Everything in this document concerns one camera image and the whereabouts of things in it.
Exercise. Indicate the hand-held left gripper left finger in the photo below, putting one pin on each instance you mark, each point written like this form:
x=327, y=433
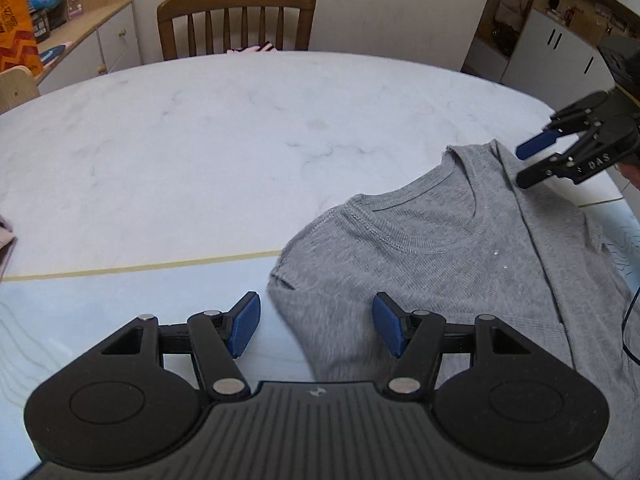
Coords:
x=245, y=325

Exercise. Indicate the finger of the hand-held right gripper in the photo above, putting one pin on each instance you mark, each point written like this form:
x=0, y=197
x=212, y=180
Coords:
x=555, y=167
x=535, y=145

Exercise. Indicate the white sideboard with wood top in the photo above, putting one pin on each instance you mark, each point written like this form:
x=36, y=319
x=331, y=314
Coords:
x=115, y=35

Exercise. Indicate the dark printed box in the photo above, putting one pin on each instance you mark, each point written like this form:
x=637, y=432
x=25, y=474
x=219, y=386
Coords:
x=47, y=25

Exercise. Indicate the blue dish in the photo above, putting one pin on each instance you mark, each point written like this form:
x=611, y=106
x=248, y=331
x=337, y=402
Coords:
x=52, y=55

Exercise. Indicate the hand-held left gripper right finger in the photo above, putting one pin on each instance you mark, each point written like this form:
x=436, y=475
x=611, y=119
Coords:
x=390, y=325

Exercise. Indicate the pink and black cloth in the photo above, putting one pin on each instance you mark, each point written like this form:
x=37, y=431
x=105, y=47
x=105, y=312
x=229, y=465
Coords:
x=250, y=49

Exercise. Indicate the grey knit long-sleeve top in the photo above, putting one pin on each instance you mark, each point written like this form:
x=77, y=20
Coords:
x=425, y=270

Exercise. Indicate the orange patterned bag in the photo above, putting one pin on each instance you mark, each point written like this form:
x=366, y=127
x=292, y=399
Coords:
x=17, y=25

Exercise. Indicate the light wooden chair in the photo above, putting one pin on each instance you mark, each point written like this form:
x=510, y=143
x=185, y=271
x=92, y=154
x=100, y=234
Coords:
x=17, y=87

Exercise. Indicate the beige folded garment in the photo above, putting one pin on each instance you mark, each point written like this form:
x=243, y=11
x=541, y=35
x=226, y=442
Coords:
x=5, y=245

